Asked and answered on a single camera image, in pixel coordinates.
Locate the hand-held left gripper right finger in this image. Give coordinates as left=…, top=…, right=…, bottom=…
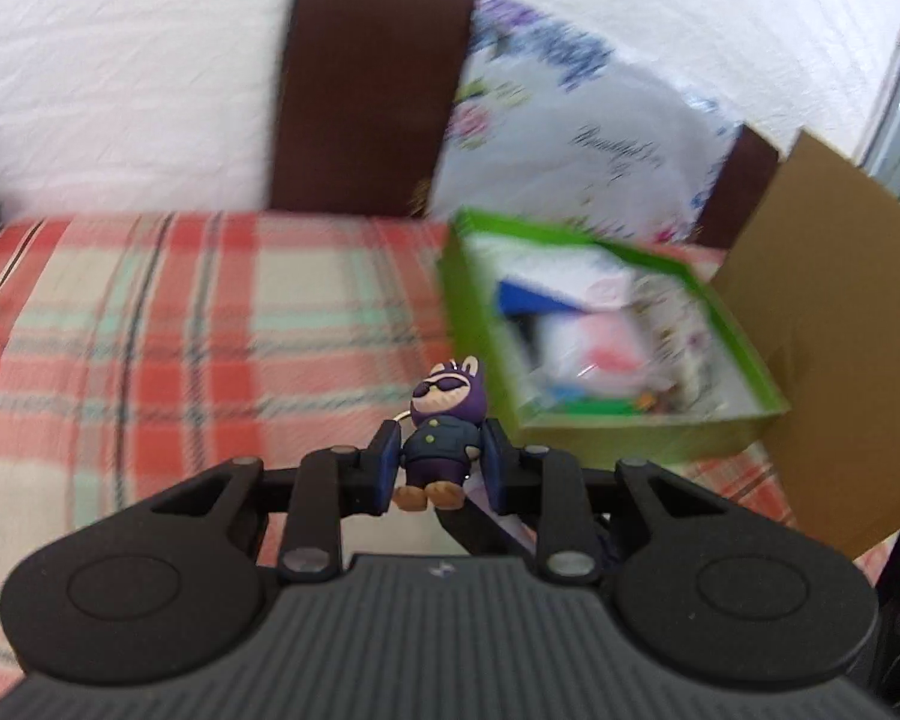
left=482, top=418, right=736, bottom=582

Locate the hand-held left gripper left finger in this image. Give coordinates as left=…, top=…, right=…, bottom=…
left=150, top=420, right=404, bottom=582

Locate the purple bear figurine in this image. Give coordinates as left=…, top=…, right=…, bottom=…
left=391, top=358, right=490, bottom=511

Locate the green cardboard box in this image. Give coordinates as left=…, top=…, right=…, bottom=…
left=436, top=208, right=790, bottom=475

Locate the pink white packet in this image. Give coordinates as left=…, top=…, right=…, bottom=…
left=532, top=311, right=650, bottom=398

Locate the blue flat item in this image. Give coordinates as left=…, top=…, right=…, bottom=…
left=495, top=277, right=582, bottom=316

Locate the white flat box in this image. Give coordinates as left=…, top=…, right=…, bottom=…
left=469, top=236, right=635, bottom=308

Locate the red plaid bedsheet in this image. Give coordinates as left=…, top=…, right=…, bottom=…
left=0, top=211, right=893, bottom=691

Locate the white floral bag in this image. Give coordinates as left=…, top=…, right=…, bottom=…
left=429, top=0, right=743, bottom=245

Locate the brown cardboard panel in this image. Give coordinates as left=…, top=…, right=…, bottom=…
left=709, top=127, right=900, bottom=560

